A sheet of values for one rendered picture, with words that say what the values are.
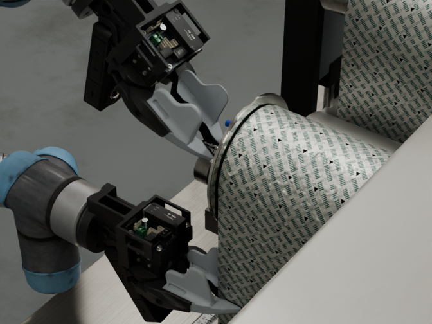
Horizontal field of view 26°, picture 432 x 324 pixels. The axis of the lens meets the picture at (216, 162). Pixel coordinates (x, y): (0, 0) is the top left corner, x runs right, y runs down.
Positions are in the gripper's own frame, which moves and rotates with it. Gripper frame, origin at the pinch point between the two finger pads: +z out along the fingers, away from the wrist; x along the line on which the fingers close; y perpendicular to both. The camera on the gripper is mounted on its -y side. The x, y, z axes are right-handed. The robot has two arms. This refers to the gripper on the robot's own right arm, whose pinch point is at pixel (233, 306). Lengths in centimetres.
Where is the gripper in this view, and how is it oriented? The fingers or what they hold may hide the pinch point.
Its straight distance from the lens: 105.3
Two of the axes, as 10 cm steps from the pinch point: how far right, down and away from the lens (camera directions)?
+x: 6.0, -5.0, 6.3
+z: 8.0, 3.7, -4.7
